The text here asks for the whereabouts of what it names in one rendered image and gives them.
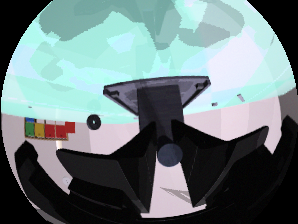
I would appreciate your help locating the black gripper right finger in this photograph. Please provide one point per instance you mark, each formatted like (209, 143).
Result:
(207, 159)

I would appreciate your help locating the grey rod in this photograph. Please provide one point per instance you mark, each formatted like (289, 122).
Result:
(240, 97)

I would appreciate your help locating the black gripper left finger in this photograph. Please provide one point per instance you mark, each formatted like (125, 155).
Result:
(130, 168)

